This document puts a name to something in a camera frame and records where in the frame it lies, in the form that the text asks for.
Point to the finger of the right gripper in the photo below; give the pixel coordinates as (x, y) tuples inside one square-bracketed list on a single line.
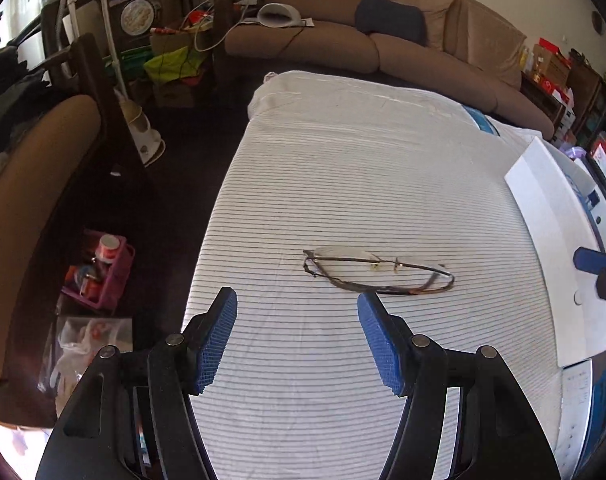
[(589, 261)]

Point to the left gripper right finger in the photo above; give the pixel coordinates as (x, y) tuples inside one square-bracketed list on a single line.
[(497, 434)]

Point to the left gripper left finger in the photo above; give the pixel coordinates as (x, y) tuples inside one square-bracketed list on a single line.
[(130, 416)]

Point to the thin frame eyeglasses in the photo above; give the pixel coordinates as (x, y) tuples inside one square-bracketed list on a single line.
[(357, 270)]

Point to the white cardboard storage box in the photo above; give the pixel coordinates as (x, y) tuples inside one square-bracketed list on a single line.
[(564, 210)]

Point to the pink basket with bottles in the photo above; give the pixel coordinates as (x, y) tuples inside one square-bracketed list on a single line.
[(99, 271)]

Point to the blue oral-b box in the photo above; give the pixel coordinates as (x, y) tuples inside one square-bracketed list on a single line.
[(481, 121)]

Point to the white striped tablecloth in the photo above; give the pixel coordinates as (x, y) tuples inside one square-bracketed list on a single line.
[(401, 173)]

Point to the white iron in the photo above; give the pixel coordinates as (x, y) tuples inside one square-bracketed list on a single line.
[(149, 143)]

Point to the brown wooden chair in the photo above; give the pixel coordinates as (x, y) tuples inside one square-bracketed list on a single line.
[(53, 181)]

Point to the dark blue cushion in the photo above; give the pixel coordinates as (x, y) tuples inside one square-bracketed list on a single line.
[(391, 18)]

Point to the yellow green bag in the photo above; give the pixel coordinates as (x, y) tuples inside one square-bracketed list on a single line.
[(183, 63)]

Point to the brown sofa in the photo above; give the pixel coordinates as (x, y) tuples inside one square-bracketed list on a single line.
[(471, 55)]

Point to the white device on sofa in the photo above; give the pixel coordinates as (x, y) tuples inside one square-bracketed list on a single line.
[(282, 15)]

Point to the round clock plate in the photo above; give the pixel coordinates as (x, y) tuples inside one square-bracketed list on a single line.
[(137, 17)]

